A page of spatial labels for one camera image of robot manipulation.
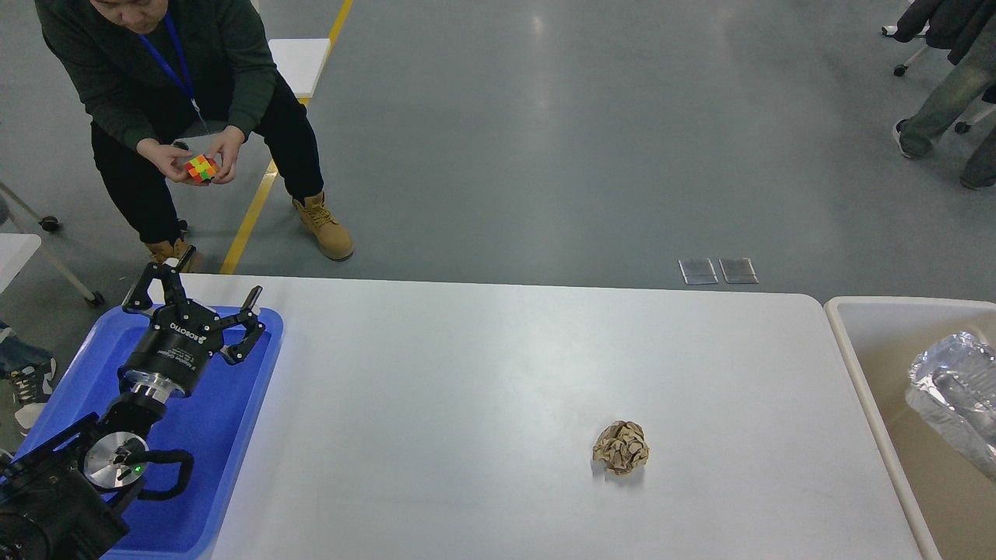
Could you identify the office chair with dark coat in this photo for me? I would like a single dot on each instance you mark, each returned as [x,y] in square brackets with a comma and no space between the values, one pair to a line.
[953,26]

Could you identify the aluminium foil tray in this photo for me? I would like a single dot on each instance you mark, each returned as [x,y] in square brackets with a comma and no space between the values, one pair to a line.
[951,385]

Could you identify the person in dark green sweater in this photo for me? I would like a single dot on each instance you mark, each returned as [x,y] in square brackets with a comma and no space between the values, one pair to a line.
[152,69]

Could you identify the white stool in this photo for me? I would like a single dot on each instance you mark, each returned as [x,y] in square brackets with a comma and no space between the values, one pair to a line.
[300,62]

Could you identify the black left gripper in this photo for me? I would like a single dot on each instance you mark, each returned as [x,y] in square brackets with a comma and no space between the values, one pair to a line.
[176,348]

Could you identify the sneaker of seated person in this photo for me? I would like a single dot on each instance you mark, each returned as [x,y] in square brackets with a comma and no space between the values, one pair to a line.
[30,370]

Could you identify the person's left hand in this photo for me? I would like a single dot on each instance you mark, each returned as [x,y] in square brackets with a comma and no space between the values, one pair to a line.
[224,149]

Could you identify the left floor metal plate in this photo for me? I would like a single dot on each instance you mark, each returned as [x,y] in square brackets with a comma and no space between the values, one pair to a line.
[698,271]

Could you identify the blue plastic tray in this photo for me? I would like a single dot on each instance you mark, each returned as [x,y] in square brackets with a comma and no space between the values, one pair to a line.
[215,425]

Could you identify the floor metal plate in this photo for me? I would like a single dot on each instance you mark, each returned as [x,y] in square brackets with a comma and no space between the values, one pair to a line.
[698,271]
[738,270]

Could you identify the right floor metal plate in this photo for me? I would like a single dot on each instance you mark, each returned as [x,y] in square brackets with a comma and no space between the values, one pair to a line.
[738,270]

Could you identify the white side table on castors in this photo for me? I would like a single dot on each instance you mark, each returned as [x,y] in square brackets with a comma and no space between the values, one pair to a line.
[13,207]

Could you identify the beige plastic bin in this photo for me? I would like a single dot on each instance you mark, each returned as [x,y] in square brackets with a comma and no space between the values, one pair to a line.
[949,504]

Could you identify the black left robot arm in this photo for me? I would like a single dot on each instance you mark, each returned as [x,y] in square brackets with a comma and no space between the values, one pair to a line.
[138,451]

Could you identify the person's right hand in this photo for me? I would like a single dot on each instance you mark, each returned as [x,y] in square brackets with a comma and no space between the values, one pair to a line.
[168,159]

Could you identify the walking person in grey trousers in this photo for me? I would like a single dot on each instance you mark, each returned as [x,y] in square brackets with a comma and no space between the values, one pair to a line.
[917,135]

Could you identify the crumpled brown paper ball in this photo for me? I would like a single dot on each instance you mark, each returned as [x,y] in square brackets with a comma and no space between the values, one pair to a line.
[622,447]

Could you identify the colourful puzzle cube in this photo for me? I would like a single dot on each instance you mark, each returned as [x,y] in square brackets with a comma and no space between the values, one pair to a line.
[201,168]

